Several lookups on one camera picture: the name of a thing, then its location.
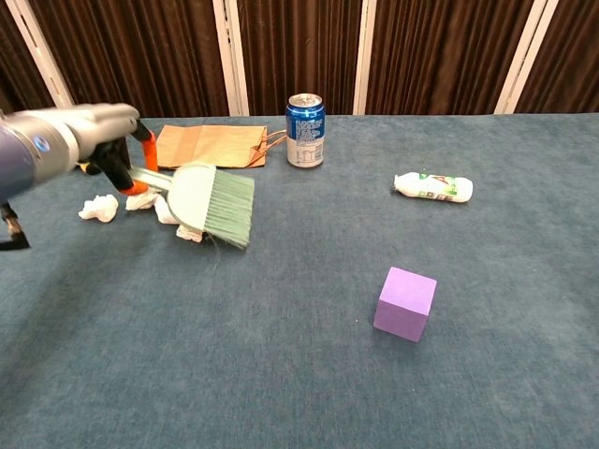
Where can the brown paper bag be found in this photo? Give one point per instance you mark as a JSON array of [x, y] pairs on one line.
[[210, 145]]

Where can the blue soda can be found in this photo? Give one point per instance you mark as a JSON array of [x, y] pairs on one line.
[[305, 131]]

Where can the teal felt table cover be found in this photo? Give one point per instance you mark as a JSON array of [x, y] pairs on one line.
[[281, 351]]

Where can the penguin plush toy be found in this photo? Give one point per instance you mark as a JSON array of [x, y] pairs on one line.
[[86, 167]]

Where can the brown pleated curtain panel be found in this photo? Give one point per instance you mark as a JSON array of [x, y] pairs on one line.
[[444, 51], [140, 56], [299, 47], [18, 70], [571, 56]]

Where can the white paper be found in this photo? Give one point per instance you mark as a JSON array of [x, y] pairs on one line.
[[164, 212], [99, 208]]

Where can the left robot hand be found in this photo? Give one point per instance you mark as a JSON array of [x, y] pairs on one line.
[[110, 126]]

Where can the purple cube block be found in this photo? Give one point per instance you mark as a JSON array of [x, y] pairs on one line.
[[404, 304]]

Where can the white plastic drink bottle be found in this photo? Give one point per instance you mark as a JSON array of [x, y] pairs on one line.
[[433, 187]]

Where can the white partition frame post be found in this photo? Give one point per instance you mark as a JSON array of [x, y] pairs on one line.
[[526, 56], [366, 56], [230, 56], [39, 53]]

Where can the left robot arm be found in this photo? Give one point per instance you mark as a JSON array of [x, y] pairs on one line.
[[33, 154]]

